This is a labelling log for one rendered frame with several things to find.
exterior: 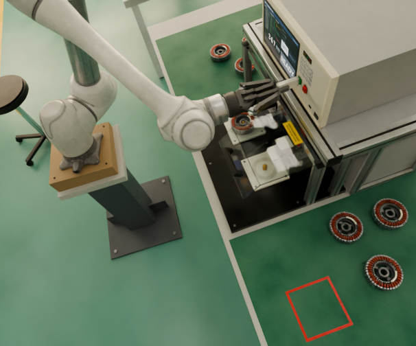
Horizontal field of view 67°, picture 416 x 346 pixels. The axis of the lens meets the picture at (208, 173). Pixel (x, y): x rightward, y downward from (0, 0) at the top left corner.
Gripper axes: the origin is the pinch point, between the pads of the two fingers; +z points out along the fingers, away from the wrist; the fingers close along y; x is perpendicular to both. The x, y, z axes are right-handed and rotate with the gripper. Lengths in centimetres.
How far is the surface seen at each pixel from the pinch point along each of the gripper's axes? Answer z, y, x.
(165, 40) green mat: -27, -99, -43
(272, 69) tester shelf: 1.5, -14.4, -6.7
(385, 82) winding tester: 21.8, 14.5, 4.0
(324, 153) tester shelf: 1.2, 23.0, -6.7
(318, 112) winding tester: 4.1, 12.2, -1.8
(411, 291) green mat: 17, 63, -43
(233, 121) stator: -12.8, -21.5, -36.5
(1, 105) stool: -143, -119, -62
